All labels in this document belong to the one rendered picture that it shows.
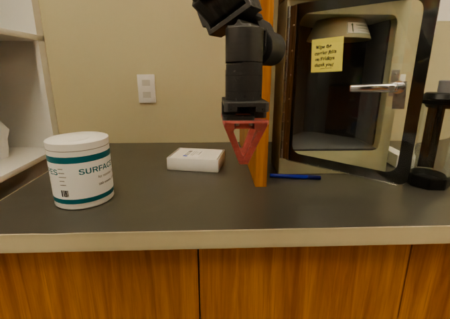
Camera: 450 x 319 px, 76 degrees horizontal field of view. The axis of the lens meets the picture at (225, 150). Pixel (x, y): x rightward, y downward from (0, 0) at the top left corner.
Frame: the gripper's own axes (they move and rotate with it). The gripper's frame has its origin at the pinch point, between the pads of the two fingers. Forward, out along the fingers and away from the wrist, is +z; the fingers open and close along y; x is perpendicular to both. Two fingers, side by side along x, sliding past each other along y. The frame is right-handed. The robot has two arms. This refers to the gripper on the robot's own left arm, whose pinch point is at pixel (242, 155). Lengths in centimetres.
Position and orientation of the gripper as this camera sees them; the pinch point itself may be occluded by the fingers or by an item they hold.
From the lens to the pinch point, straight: 48.0
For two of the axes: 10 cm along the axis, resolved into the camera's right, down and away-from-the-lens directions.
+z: 0.0, 9.7, 2.6
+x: -10.0, 0.1, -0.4
